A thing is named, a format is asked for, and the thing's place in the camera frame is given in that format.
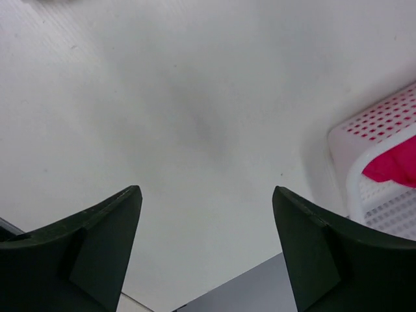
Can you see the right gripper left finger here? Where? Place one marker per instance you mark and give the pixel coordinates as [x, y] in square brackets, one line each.
[78, 263]

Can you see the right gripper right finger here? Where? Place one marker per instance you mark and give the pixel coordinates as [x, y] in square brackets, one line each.
[336, 264]

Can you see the white plastic basket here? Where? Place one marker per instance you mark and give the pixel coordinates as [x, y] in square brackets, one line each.
[374, 158]

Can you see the red t shirt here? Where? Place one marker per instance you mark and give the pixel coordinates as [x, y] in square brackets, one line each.
[396, 164]

